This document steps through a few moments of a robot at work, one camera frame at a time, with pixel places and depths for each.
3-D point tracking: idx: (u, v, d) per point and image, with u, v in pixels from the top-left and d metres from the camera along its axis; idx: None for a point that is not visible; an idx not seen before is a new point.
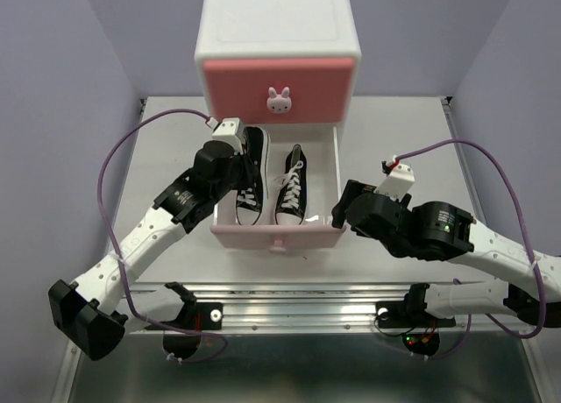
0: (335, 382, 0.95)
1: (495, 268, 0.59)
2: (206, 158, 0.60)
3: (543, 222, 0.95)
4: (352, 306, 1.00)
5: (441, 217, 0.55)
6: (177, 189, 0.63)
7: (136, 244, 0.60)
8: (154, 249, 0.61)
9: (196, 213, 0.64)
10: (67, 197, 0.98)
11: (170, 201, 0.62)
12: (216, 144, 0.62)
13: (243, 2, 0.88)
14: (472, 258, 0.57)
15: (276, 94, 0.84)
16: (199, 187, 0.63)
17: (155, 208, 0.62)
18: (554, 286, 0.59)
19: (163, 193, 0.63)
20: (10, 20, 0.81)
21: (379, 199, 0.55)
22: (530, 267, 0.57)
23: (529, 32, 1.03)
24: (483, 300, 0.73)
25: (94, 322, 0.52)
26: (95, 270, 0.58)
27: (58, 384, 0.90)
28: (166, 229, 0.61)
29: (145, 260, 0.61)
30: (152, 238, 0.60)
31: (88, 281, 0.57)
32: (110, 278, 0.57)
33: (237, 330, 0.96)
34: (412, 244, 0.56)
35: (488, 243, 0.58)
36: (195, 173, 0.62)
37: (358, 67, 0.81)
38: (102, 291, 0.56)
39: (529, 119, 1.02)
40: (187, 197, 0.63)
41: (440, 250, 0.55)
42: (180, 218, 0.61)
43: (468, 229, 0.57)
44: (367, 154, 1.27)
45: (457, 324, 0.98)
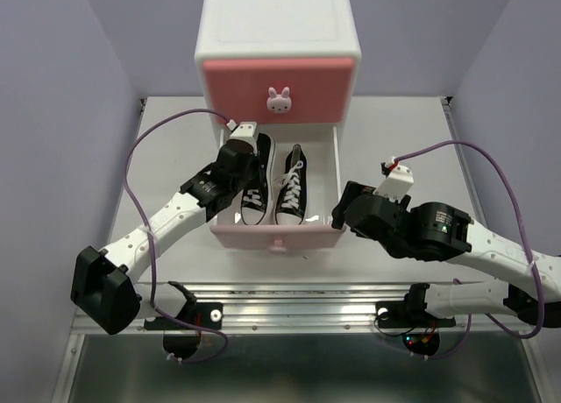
0: (335, 381, 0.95)
1: (494, 269, 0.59)
2: (230, 152, 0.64)
3: (543, 222, 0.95)
4: (352, 306, 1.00)
5: (439, 217, 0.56)
6: (202, 179, 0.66)
7: (165, 222, 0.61)
8: (179, 229, 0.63)
9: (217, 202, 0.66)
10: (67, 196, 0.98)
11: (194, 188, 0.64)
12: (237, 142, 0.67)
13: (243, 2, 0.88)
14: (472, 258, 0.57)
15: (276, 94, 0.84)
16: (221, 179, 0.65)
17: (181, 193, 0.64)
18: (553, 286, 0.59)
19: (188, 181, 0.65)
20: (10, 19, 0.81)
21: (378, 200, 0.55)
22: (529, 267, 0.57)
23: (529, 32, 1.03)
24: (483, 300, 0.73)
25: (123, 286, 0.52)
26: (124, 241, 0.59)
27: (58, 383, 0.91)
28: (192, 211, 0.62)
29: (167, 239, 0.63)
30: (179, 218, 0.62)
31: (117, 249, 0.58)
32: (138, 247, 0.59)
33: (236, 330, 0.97)
34: (411, 245, 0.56)
35: (486, 243, 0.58)
36: (219, 166, 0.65)
37: (358, 67, 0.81)
38: (132, 258, 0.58)
39: (529, 118, 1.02)
40: (210, 187, 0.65)
41: (438, 250, 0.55)
42: (204, 202, 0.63)
43: (466, 229, 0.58)
44: (367, 154, 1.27)
45: (457, 323, 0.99)
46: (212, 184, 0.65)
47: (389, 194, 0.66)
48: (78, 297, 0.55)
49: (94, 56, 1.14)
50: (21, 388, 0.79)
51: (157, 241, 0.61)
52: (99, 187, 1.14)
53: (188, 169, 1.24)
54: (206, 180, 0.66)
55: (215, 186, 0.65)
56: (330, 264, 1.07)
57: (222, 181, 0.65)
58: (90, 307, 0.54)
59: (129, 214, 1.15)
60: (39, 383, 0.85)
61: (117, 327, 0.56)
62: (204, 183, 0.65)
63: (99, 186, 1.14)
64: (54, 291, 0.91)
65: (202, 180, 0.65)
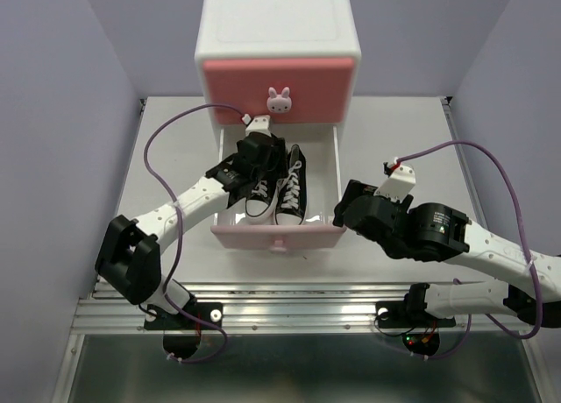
0: (335, 382, 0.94)
1: (493, 268, 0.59)
2: (252, 144, 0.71)
3: (543, 223, 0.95)
4: (352, 306, 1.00)
5: (437, 217, 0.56)
6: (224, 168, 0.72)
7: (192, 199, 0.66)
8: (203, 209, 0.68)
9: (238, 190, 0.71)
10: (68, 197, 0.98)
11: (217, 175, 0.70)
12: (259, 137, 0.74)
13: (243, 2, 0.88)
14: (470, 258, 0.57)
15: (275, 94, 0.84)
16: (244, 168, 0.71)
17: (207, 178, 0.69)
18: (552, 286, 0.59)
19: (213, 168, 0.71)
20: (10, 19, 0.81)
21: (375, 201, 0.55)
22: (527, 267, 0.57)
23: (529, 31, 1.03)
24: (483, 300, 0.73)
25: (150, 253, 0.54)
26: (153, 214, 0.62)
27: (59, 383, 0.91)
28: (217, 194, 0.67)
29: (193, 218, 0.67)
30: (205, 199, 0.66)
31: (147, 220, 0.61)
32: (167, 220, 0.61)
33: (236, 330, 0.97)
34: (409, 244, 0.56)
35: (483, 243, 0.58)
36: (241, 157, 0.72)
37: (358, 67, 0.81)
38: (161, 229, 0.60)
39: (529, 119, 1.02)
40: (233, 175, 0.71)
41: (436, 251, 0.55)
42: (229, 187, 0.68)
43: (464, 229, 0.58)
44: (367, 154, 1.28)
45: (457, 323, 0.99)
46: (235, 173, 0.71)
47: (387, 192, 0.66)
48: (104, 264, 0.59)
49: (92, 56, 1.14)
50: (21, 388, 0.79)
51: (184, 215, 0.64)
52: (99, 187, 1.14)
53: (188, 168, 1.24)
54: (229, 169, 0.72)
55: (237, 174, 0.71)
56: (330, 264, 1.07)
57: (244, 171, 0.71)
58: (115, 275, 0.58)
59: (129, 214, 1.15)
60: (39, 381, 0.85)
61: (136, 298, 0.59)
62: (227, 172, 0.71)
63: (99, 186, 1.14)
64: (55, 290, 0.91)
65: (225, 169, 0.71)
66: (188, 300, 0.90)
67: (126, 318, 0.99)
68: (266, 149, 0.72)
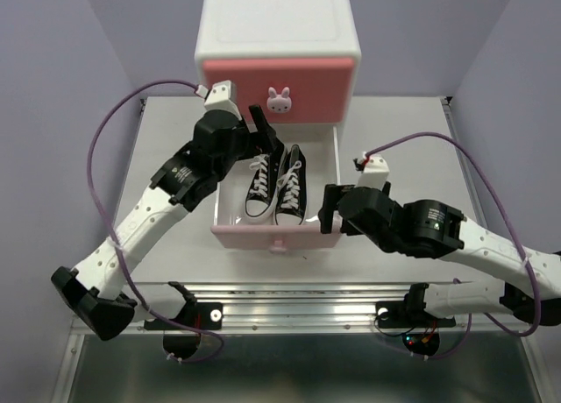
0: (335, 381, 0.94)
1: (489, 265, 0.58)
2: (205, 130, 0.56)
3: (543, 222, 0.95)
4: (351, 306, 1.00)
5: (432, 215, 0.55)
6: (175, 166, 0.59)
7: (135, 228, 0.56)
8: (153, 232, 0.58)
9: (196, 191, 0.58)
10: (67, 197, 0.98)
11: (167, 177, 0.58)
12: (215, 116, 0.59)
13: (242, 2, 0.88)
14: (465, 255, 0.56)
15: (275, 94, 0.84)
16: (201, 161, 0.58)
17: (152, 189, 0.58)
18: (548, 283, 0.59)
19: (161, 170, 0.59)
20: (10, 19, 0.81)
21: (373, 196, 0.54)
22: (521, 264, 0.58)
23: (528, 31, 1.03)
24: (479, 299, 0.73)
25: (93, 311, 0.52)
26: (94, 257, 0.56)
27: (59, 384, 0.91)
28: (164, 211, 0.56)
29: (144, 245, 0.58)
30: (150, 222, 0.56)
31: (88, 267, 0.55)
32: (108, 265, 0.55)
33: (237, 330, 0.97)
34: (405, 241, 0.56)
35: (478, 239, 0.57)
36: (195, 147, 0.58)
37: (358, 67, 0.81)
38: (102, 279, 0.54)
39: (529, 118, 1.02)
40: (186, 173, 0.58)
41: (431, 248, 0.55)
42: (176, 199, 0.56)
43: (458, 226, 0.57)
44: (367, 154, 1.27)
45: (457, 324, 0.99)
46: (188, 169, 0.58)
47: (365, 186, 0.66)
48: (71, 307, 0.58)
49: (92, 56, 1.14)
50: (21, 388, 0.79)
51: (125, 253, 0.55)
52: (99, 187, 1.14)
53: None
54: (183, 164, 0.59)
55: (193, 172, 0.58)
56: (330, 264, 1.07)
57: (202, 165, 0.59)
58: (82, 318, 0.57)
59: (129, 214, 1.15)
60: (39, 382, 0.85)
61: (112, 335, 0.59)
62: (179, 171, 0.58)
63: (99, 186, 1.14)
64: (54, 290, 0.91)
65: (179, 165, 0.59)
66: (187, 302, 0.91)
67: None
68: (228, 133, 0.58)
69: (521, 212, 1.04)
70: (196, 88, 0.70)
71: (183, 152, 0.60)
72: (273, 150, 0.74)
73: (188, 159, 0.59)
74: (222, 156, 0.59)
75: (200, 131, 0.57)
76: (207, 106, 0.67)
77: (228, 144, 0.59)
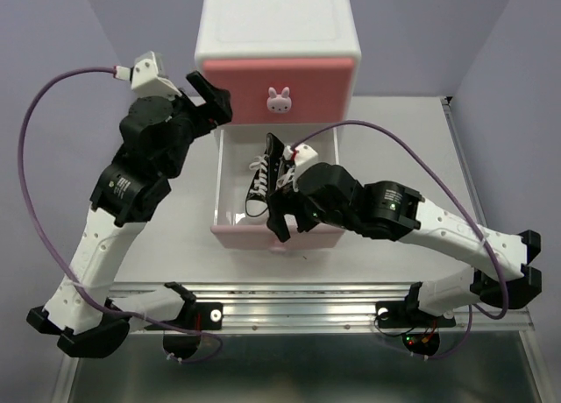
0: (335, 381, 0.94)
1: (447, 245, 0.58)
2: (131, 132, 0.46)
3: (543, 222, 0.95)
4: (352, 306, 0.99)
5: (389, 195, 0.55)
6: (112, 176, 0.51)
7: (88, 259, 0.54)
8: (111, 256, 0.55)
9: (145, 198, 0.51)
10: (67, 196, 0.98)
11: (106, 193, 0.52)
12: (141, 111, 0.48)
13: (243, 2, 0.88)
14: (422, 236, 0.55)
15: (276, 94, 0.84)
16: (140, 163, 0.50)
17: (94, 211, 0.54)
18: (507, 262, 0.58)
19: (98, 187, 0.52)
20: (10, 19, 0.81)
21: (332, 175, 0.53)
22: (480, 243, 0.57)
23: (528, 31, 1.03)
24: (458, 290, 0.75)
25: (71, 349, 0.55)
26: (60, 295, 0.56)
27: (59, 384, 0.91)
28: (110, 235, 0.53)
29: (110, 266, 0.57)
30: (101, 249, 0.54)
31: (57, 306, 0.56)
32: (73, 303, 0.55)
33: (237, 330, 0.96)
34: (362, 221, 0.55)
35: (436, 220, 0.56)
36: (130, 151, 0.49)
37: (358, 67, 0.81)
38: (70, 318, 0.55)
39: (529, 118, 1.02)
40: (124, 183, 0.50)
41: (387, 229, 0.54)
42: (120, 220, 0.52)
43: (417, 207, 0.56)
44: (367, 154, 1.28)
45: (456, 323, 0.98)
46: (128, 176, 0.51)
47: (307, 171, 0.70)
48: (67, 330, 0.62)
49: (92, 55, 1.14)
50: (20, 388, 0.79)
51: (87, 287, 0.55)
52: None
53: (188, 168, 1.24)
54: (119, 172, 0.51)
55: (132, 180, 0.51)
56: (330, 263, 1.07)
57: (143, 168, 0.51)
58: None
59: None
60: (39, 382, 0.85)
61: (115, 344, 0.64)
62: (117, 182, 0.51)
63: None
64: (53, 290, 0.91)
65: (115, 174, 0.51)
66: (187, 301, 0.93)
67: None
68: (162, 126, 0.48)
69: (521, 212, 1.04)
70: (114, 68, 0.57)
71: (120, 155, 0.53)
72: (229, 117, 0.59)
73: (125, 164, 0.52)
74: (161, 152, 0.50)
75: (129, 136, 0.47)
76: (135, 89, 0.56)
77: (164, 137, 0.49)
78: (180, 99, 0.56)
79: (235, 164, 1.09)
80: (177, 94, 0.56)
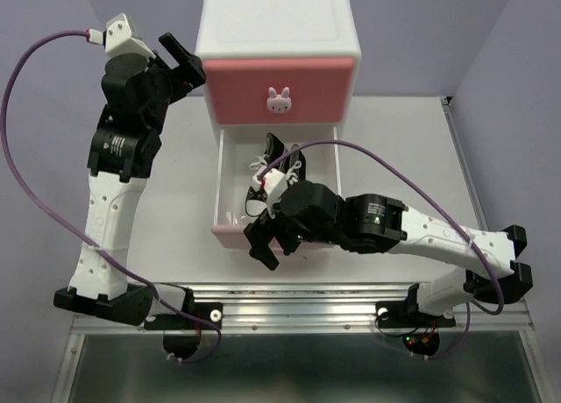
0: (335, 381, 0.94)
1: (436, 251, 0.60)
2: (116, 86, 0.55)
3: (543, 222, 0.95)
4: (351, 306, 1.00)
5: (373, 208, 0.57)
6: (103, 139, 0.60)
7: (103, 222, 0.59)
8: (123, 216, 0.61)
9: (142, 152, 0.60)
10: (67, 196, 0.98)
11: (103, 156, 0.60)
12: (119, 66, 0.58)
13: (243, 2, 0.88)
14: (408, 245, 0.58)
15: (276, 94, 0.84)
16: (129, 119, 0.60)
17: (95, 177, 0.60)
18: (496, 261, 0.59)
19: (94, 152, 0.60)
20: (10, 19, 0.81)
21: (316, 194, 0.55)
22: (468, 246, 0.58)
23: (527, 31, 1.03)
24: (451, 290, 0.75)
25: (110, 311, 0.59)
26: (81, 269, 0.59)
27: (59, 384, 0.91)
28: (120, 193, 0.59)
29: (123, 229, 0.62)
30: (113, 209, 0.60)
31: (83, 280, 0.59)
32: (100, 270, 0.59)
33: (235, 330, 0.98)
34: (350, 236, 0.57)
35: (421, 227, 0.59)
36: (116, 109, 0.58)
37: (358, 67, 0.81)
38: (101, 284, 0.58)
39: (528, 118, 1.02)
40: (118, 141, 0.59)
41: (374, 243, 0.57)
42: (126, 175, 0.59)
43: (401, 217, 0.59)
44: (367, 154, 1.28)
45: (456, 323, 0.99)
46: (120, 134, 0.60)
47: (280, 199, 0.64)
48: None
49: (90, 55, 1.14)
50: (20, 388, 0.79)
51: (110, 250, 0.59)
52: None
53: (188, 168, 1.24)
54: (110, 134, 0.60)
55: (124, 137, 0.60)
56: (330, 263, 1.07)
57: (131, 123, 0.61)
58: None
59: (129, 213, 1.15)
60: (39, 382, 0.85)
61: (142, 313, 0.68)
62: (110, 142, 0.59)
63: None
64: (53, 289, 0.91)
65: (107, 137, 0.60)
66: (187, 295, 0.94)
67: None
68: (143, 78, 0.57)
69: (521, 212, 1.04)
70: (88, 31, 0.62)
71: (104, 122, 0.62)
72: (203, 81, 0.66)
73: (111, 128, 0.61)
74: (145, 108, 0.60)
75: (116, 92, 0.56)
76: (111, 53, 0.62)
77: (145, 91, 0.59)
78: (155, 60, 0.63)
79: (235, 164, 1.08)
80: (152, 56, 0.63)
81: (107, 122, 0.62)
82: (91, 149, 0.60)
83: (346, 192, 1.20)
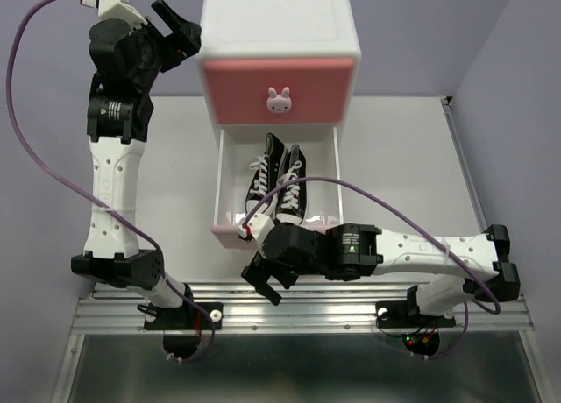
0: (335, 381, 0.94)
1: (417, 266, 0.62)
2: (103, 51, 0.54)
3: (543, 223, 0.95)
4: (351, 306, 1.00)
5: (348, 238, 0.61)
6: (100, 106, 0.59)
7: (110, 185, 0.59)
8: (129, 179, 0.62)
9: (140, 116, 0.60)
10: (67, 196, 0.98)
11: (102, 122, 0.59)
12: (103, 30, 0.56)
13: (242, 2, 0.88)
14: (387, 266, 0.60)
15: (276, 94, 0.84)
16: (121, 84, 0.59)
17: (96, 142, 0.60)
18: (478, 266, 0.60)
19: (92, 121, 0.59)
20: (10, 21, 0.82)
21: (292, 234, 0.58)
22: (446, 256, 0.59)
23: (527, 31, 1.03)
24: (450, 291, 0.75)
25: (131, 268, 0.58)
26: (95, 232, 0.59)
27: (59, 384, 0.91)
28: (124, 155, 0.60)
29: (129, 193, 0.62)
30: (118, 171, 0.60)
31: (97, 243, 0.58)
32: (113, 229, 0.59)
33: (236, 330, 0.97)
34: (332, 267, 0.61)
35: (396, 247, 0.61)
36: (106, 74, 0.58)
37: (358, 67, 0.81)
38: (117, 243, 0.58)
39: (528, 118, 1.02)
40: (117, 107, 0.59)
41: (356, 271, 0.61)
42: (127, 137, 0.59)
43: (375, 240, 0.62)
44: (367, 154, 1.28)
45: (456, 323, 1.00)
46: (116, 101, 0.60)
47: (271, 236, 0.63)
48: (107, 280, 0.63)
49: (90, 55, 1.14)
50: (20, 388, 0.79)
51: (120, 211, 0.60)
52: None
53: (188, 168, 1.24)
54: (105, 100, 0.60)
55: (120, 102, 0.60)
56: None
57: (124, 88, 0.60)
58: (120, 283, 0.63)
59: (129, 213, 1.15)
60: (39, 382, 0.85)
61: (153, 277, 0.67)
62: (107, 108, 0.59)
63: None
64: (53, 289, 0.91)
65: (102, 102, 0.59)
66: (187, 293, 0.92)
67: (125, 317, 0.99)
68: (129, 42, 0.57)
69: (522, 212, 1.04)
70: None
71: (96, 91, 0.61)
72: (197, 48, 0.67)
73: (105, 95, 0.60)
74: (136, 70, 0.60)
75: (104, 57, 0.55)
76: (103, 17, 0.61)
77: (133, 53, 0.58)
78: (146, 27, 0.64)
79: (234, 164, 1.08)
80: (144, 23, 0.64)
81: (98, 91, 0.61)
82: (88, 117, 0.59)
83: (346, 192, 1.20)
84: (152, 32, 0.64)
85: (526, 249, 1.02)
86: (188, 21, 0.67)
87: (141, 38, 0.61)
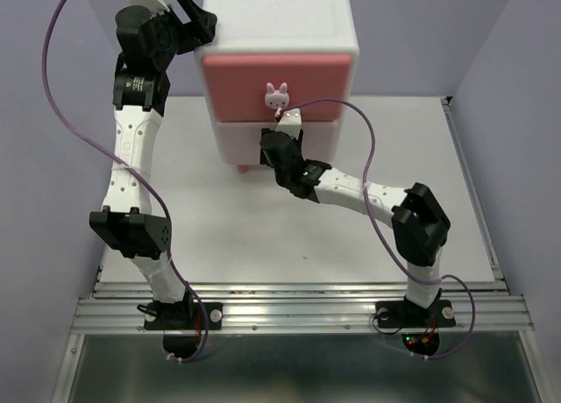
0: (335, 381, 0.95)
1: (344, 199, 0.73)
2: (127, 33, 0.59)
3: (543, 222, 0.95)
4: (352, 306, 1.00)
5: (310, 168, 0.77)
6: (126, 81, 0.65)
7: (130, 145, 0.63)
8: (146, 144, 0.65)
9: (160, 92, 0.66)
10: (67, 194, 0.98)
11: (126, 93, 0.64)
12: (127, 15, 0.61)
13: None
14: (321, 190, 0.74)
15: (273, 88, 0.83)
16: (143, 63, 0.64)
17: (122, 110, 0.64)
18: (379, 207, 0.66)
19: (117, 91, 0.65)
20: (12, 20, 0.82)
21: (286, 141, 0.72)
22: (360, 194, 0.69)
23: (526, 31, 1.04)
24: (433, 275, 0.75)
25: (145, 222, 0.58)
26: (113, 188, 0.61)
27: (59, 383, 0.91)
28: (144, 121, 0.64)
29: (146, 157, 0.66)
30: (138, 135, 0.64)
31: (116, 198, 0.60)
32: (131, 186, 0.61)
33: (237, 329, 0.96)
34: (290, 180, 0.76)
35: (333, 179, 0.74)
36: (130, 55, 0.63)
37: (355, 62, 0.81)
38: (132, 198, 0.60)
39: (527, 116, 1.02)
40: (140, 82, 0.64)
41: (301, 191, 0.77)
42: (148, 104, 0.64)
43: (325, 173, 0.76)
44: (367, 154, 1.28)
45: (456, 324, 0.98)
46: (138, 76, 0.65)
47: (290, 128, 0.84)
48: (120, 243, 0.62)
49: (90, 55, 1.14)
50: (20, 388, 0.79)
51: (138, 169, 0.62)
52: (97, 186, 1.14)
53: (188, 167, 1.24)
54: (130, 76, 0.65)
55: (143, 77, 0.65)
56: (330, 264, 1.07)
57: (145, 67, 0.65)
58: (132, 245, 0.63)
59: None
60: (39, 382, 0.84)
61: (166, 245, 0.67)
62: (131, 82, 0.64)
63: (98, 184, 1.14)
64: (53, 288, 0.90)
65: (128, 78, 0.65)
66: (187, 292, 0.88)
67: (125, 317, 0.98)
68: (150, 26, 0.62)
69: (521, 210, 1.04)
70: None
71: (121, 69, 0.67)
72: (210, 38, 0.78)
73: (129, 72, 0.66)
74: (157, 50, 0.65)
75: (131, 39, 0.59)
76: (131, 2, 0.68)
77: (155, 36, 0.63)
78: (168, 14, 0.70)
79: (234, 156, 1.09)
80: (166, 10, 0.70)
81: (122, 69, 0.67)
82: (114, 89, 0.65)
83: None
84: (173, 19, 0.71)
85: (525, 248, 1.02)
86: (204, 11, 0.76)
87: (160, 24, 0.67)
